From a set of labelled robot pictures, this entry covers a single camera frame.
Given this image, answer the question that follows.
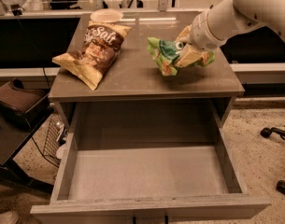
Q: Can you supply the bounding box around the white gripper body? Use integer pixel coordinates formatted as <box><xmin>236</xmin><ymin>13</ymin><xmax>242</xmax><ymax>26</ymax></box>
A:
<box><xmin>189</xmin><ymin>10</ymin><xmax>226</xmax><ymax>50</ymax></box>

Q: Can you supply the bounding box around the brown black bag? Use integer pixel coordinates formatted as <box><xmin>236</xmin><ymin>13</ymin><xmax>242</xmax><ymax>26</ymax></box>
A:
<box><xmin>0</xmin><ymin>78</ymin><xmax>50</xmax><ymax>131</ymax></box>

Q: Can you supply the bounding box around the dark side table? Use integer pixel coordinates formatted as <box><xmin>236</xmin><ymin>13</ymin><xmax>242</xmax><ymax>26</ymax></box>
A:
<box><xmin>0</xmin><ymin>107</ymin><xmax>53</xmax><ymax>194</ymax></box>

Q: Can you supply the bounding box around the open grey top drawer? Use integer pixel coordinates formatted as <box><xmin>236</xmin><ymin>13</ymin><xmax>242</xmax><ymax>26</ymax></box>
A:
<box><xmin>30</xmin><ymin>98</ymin><xmax>272</xmax><ymax>224</ymax></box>

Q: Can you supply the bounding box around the long white shelf rail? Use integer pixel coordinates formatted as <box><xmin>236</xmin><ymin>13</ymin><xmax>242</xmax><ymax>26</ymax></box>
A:
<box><xmin>0</xmin><ymin>7</ymin><xmax>207</xmax><ymax>20</ymax></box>

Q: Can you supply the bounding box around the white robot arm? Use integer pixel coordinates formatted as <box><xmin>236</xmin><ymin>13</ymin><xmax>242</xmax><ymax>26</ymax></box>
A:
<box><xmin>178</xmin><ymin>0</ymin><xmax>285</xmax><ymax>63</ymax></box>

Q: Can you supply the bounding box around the black chair base caster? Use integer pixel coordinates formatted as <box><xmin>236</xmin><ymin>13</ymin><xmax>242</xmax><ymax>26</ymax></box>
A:
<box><xmin>260</xmin><ymin>126</ymin><xmax>285</xmax><ymax>196</ymax></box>

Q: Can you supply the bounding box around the green rice chip bag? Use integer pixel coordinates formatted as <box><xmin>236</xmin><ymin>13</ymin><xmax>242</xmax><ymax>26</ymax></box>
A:
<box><xmin>147</xmin><ymin>37</ymin><xmax>215</xmax><ymax>77</ymax></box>

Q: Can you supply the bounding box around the grey cabinet with counter top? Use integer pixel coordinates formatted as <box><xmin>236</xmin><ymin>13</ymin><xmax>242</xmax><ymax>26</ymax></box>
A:
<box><xmin>50</xmin><ymin>12</ymin><xmax>244</xmax><ymax>150</ymax></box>

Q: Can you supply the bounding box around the white shoe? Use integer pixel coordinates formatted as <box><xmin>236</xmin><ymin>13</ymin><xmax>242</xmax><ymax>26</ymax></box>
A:
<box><xmin>0</xmin><ymin>211</ymin><xmax>19</xmax><ymax>224</ymax></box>

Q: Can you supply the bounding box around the black wire basket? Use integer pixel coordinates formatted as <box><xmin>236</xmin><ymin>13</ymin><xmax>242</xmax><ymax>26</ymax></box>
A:
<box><xmin>42</xmin><ymin>115</ymin><xmax>66</xmax><ymax>167</ymax></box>

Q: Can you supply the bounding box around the white paper bowl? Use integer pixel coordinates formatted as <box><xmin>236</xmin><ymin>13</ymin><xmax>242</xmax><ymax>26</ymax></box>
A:
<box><xmin>90</xmin><ymin>8</ymin><xmax>123</xmax><ymax>22</ymax></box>

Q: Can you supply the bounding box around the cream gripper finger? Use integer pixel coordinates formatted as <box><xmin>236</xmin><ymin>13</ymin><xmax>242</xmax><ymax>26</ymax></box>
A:
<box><xmin>175</xmin><ymin>44</ymin><xmax>207</xmax><ymax>68</ymax></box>
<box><xmin>176</xmin><ymin>25</ymin><xmax>191</xmax><ymax>44</ymax></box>

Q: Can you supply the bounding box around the yellow brown salt chip bag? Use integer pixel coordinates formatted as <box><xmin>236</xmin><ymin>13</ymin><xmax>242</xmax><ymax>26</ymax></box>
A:
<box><xmin>52</xmin><ymin>21</ymin><xmax>131</xmax><ymax>91</ymax></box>

